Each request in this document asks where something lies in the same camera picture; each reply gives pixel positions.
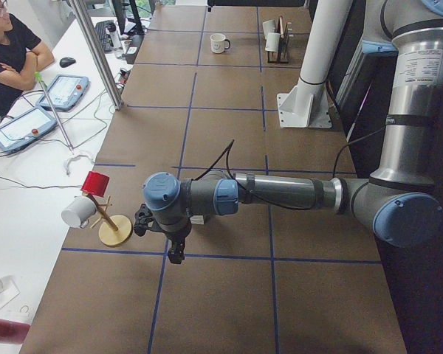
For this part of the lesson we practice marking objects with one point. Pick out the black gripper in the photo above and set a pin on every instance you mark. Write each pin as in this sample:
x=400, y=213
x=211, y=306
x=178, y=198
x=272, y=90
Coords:
x=177, y=234

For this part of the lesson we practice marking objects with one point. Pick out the white enamel mug black handle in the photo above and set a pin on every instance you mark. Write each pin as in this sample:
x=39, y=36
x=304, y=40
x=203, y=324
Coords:
x=219, y=43

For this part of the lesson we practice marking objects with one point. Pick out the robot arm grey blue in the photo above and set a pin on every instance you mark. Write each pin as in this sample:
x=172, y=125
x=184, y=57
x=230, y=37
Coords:
x=394, y=202

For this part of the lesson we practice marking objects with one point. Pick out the white cup on stand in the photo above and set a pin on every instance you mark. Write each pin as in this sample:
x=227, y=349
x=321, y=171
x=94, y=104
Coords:
x=77, y=214

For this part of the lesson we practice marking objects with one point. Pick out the red cup on stand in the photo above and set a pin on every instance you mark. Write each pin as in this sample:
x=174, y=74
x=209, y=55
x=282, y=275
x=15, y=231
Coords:
x=95, y=184

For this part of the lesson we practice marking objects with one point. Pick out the wooden mug tree stand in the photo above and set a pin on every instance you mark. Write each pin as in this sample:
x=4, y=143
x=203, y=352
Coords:
x=113, y=230

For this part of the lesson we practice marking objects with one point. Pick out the white curved plastic part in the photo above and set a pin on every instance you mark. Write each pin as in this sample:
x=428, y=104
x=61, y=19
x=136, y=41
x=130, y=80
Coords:
x=74, y=156

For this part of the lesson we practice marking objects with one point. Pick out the teach pendant near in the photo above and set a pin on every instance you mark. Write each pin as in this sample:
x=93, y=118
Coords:
x=25, y=129

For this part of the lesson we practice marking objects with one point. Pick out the teach pendant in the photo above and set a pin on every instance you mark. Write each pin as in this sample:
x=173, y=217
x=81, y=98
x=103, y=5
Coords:
x=25, y=129
x=66, y=90

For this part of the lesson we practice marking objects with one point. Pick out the teach pendant far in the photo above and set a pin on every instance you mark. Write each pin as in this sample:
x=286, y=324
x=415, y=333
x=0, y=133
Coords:
x=66, y=90

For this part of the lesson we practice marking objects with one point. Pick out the black box white label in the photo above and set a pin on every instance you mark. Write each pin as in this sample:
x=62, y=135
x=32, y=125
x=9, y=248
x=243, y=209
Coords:
x=131, y=48

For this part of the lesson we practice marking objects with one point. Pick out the black computer mouse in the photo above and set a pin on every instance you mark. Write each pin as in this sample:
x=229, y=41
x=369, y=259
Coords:
x=66, y=62

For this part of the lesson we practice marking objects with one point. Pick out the clear water bottle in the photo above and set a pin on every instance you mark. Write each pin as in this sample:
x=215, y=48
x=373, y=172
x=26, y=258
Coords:
x=115, y=40

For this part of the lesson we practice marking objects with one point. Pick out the metal rod green tip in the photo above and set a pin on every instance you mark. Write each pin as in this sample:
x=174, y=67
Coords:
x=43, y=85

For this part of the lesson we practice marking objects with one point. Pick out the black monitor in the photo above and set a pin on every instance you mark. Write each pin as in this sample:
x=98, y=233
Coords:
x=128, y=17

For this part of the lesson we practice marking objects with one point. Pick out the white mug on rack front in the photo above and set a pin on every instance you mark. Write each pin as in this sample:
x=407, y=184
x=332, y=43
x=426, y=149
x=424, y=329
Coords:
x=272, y=42

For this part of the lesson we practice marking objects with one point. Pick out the white mug on rack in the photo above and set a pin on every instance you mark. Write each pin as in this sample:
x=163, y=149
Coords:
x=269, y=27
x=272, y=42

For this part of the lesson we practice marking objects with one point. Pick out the black keyboard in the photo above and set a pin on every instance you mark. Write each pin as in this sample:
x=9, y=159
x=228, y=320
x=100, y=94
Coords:
x=103, y=35

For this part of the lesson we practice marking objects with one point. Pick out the white mug on rack rear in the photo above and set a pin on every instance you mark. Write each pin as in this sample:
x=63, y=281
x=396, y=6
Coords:
x=269, y=27

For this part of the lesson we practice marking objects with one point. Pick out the person in black shirt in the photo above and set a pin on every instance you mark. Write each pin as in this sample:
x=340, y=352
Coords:
x=22, y=54

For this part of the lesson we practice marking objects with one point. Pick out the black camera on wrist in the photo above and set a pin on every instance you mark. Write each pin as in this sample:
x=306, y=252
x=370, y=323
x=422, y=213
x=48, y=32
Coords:
x=145, y=221

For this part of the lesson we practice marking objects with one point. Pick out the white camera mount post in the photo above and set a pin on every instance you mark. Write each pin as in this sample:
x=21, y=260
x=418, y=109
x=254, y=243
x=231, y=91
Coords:
x=306, y=105

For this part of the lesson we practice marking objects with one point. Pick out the black wire mug rack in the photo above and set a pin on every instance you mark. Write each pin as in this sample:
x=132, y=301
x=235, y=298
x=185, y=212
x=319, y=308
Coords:
x=281, y=56

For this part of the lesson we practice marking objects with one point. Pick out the aluminium frame post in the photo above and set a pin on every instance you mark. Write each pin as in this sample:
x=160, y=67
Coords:
x=99, y=58

